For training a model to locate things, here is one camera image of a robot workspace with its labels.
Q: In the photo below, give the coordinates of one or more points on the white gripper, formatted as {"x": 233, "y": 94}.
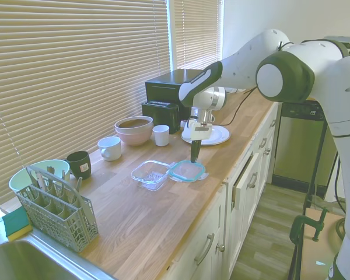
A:
{"x": 200, "y": 131}

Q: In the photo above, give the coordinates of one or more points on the clear lid with teal seal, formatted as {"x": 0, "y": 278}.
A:
{"x": 175, "y": 173}

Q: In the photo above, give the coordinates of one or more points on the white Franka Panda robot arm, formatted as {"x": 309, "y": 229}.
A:
{"x": 286, "y": 76}

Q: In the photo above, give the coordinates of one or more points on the clear plastic food container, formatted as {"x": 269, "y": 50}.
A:
{"x": 148, "y": 176}

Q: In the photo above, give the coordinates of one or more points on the white dinner plate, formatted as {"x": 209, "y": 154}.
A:
{"x": 220, "y": 135}

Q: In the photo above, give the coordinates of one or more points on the black toaster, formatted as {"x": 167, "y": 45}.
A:
{"x": 160, "y": 115}

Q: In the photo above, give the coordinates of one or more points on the pink bowl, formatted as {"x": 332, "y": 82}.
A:
{"x": 135, "y": 138}

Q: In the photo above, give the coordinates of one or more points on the beige bowl brown inside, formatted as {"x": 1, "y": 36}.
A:
{"x": 134, "y": 124}

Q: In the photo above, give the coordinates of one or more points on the white lower kitchen cabinets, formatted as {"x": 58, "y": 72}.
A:
{"x": 245, "y": 204}

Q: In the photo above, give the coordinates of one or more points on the black microwave oven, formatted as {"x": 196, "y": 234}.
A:
{"x": 169, "y": 80}

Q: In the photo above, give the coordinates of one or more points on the white mug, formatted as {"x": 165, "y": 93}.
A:
{"x": 111, "y": 148}

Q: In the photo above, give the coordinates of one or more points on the stainless steel dishwasher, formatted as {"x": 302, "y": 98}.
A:
{"x": 300, "y": 146}

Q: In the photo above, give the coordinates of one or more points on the black mug with sticker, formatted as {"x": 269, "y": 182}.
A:
{"x": 80, "y": 164}

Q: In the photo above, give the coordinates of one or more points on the narrow beige window blinds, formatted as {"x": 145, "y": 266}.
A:
{"x": 198, "y": 32}

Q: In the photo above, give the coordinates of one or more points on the metal cutlery piece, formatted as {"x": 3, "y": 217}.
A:
{"x": 65, "y": 176}
{"x": 79, "y": 183}
{"x": 50, "y": 176}

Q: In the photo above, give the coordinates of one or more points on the dark green clamp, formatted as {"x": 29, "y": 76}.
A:
{"x": 297, "y": 230}

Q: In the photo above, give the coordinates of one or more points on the wide beige window blinds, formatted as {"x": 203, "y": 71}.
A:
{"x": 76, "y": 87}

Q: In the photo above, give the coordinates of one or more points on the grey plastic cutlery basket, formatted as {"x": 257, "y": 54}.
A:
{"x": 61, "y": 224}

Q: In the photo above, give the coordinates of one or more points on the brown robot mounting board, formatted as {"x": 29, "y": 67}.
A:
{"x": 326, "y": 251}

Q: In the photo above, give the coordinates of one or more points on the mint green bowl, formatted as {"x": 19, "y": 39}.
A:
{"x": 19, "y": 181}

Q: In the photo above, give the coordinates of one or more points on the green and yellow sponge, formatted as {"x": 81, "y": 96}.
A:
{"x": 16, "y": 223}

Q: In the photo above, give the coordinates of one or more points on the stainless steel sink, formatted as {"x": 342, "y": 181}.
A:
{"x": 23, "y": 262}

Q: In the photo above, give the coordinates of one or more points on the grey wrist camera red mount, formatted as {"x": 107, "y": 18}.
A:
{"x": 190, "y": 124}

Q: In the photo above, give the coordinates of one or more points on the black camera stand pole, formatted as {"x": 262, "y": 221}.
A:
{"x": 318, "y": 163}

